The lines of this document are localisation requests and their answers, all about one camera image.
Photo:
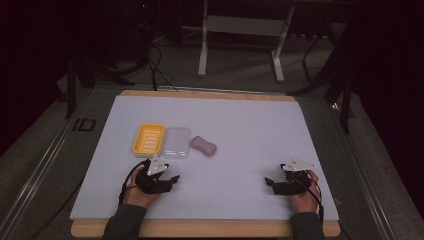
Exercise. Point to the person's left hand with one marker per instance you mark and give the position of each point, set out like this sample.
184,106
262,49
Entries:
139,195

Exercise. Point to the clear plastic container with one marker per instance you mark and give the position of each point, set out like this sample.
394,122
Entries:
176,143

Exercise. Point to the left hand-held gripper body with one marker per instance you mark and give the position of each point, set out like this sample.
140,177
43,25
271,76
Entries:
150,176

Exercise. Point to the black metal stand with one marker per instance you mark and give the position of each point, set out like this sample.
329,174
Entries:
343,96
71,90

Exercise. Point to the pink soap bar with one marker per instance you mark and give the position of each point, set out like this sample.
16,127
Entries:
203,146

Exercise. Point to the person's right hand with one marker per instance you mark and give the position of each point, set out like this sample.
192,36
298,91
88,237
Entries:
307,196

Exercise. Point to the yellow soap dish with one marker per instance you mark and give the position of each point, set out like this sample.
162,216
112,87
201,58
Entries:
148,139

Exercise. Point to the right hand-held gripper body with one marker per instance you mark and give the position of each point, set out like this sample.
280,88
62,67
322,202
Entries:
293,182

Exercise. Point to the white metal table frame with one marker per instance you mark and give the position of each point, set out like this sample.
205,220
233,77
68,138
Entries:
245,31

